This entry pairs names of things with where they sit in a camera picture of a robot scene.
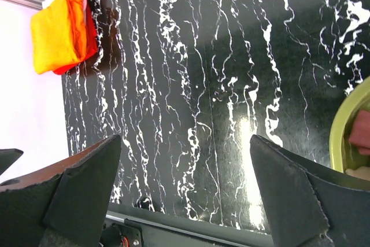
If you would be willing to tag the crumpled dusty pink t shirt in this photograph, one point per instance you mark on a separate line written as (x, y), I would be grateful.
(359, 136)

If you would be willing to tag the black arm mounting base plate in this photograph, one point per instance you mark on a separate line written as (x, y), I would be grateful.
(204, 230)

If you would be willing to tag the folded red t shirt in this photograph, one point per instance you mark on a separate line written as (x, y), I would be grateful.
(92, 47)

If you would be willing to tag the olive green plastic bin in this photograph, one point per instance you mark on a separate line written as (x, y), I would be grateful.
(343, 155)

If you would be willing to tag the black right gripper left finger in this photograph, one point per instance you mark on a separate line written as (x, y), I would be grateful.
(63, 204)

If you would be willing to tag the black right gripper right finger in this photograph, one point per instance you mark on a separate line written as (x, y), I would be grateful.
(308, 204)

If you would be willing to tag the folded orange t shirt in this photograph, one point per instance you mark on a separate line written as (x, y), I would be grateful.
(59, 35)

